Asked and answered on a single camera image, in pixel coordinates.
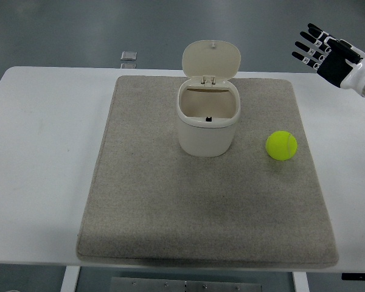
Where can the grey metal plate with screws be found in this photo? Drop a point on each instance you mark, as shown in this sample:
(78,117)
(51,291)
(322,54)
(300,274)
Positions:
(176,286)

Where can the cream plastic bin with lid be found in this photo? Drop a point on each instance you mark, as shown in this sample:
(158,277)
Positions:
(205,137)

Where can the silver floor socket plate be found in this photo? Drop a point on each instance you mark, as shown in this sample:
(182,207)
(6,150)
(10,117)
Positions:
(128,65)
(129,55)

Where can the yellow-green tennis ball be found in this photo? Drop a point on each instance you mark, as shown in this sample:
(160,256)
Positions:
(281,145)

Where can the black table control panel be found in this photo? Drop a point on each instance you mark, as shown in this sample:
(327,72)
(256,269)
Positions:
(353,276)

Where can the beige felt mat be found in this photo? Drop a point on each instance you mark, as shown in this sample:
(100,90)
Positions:
(182,200)

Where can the white table leg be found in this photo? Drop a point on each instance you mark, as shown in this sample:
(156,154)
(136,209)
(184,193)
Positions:
(300,283)
(69,280)

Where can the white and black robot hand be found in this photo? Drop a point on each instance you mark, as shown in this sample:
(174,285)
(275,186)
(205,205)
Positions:
(337,65)

